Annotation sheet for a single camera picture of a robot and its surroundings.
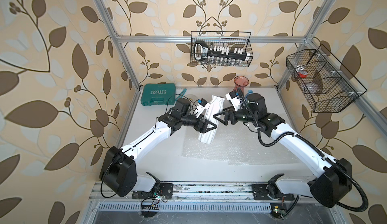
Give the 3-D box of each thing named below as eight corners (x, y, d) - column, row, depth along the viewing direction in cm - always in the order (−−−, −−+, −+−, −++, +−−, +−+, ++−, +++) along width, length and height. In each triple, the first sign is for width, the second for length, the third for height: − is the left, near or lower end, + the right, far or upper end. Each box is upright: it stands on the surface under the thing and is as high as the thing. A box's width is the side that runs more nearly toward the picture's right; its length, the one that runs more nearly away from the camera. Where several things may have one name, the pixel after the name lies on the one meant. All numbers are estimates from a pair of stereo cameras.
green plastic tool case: (141, 105, 111) (138, 101, 107) (147, 86, 124) (145, 82, 120) (174, 105, 111) (173, 101, 107) (177, 86, 124) (176, 81, 120)
